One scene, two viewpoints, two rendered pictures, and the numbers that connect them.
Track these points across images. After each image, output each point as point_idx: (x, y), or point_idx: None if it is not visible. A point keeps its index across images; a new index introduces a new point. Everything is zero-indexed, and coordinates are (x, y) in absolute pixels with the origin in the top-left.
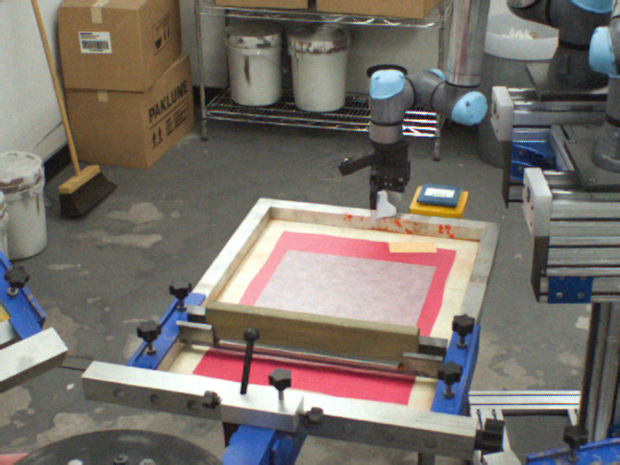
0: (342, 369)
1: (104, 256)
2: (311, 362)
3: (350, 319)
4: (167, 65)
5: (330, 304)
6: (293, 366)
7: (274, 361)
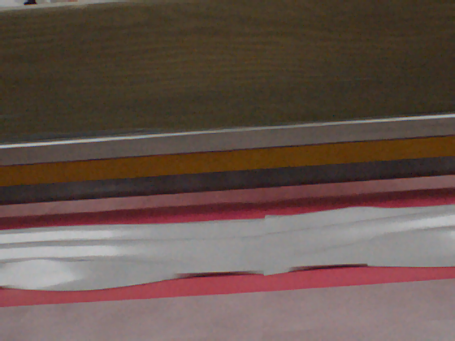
0: (145, 203)
1: None
2: (265, 198)
3: (96, 0)
4: None
5: None
6: (317, 185)
7: (395, 183)
